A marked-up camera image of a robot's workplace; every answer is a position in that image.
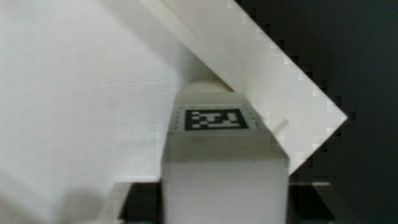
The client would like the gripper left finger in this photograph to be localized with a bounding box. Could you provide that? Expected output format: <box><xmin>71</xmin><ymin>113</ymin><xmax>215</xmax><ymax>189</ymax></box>
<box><xmin>96</xmin><ymin>182</ymin><xmax>161</xmax><ymax>224</ymax></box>

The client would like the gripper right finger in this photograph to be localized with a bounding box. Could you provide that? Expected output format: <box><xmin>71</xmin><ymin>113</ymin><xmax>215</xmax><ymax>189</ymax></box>
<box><xmin>286</xmin><ymin>182</ymin><xmax>362</xmax><ymax>224</ymax></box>

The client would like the white table leg with tag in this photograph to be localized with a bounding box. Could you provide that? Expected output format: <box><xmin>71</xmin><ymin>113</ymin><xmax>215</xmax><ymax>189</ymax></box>
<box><xmin>161</xmin><ymin>80</ymin><xmax>288</xmax><ymax>224</ymax></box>

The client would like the white square tabletop part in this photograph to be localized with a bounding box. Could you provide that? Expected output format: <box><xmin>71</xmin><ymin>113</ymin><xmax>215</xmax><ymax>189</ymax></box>
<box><xmin>0</xmin><ymin>0</ymin><xmax>346</xmax><ymax>224</ymax></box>

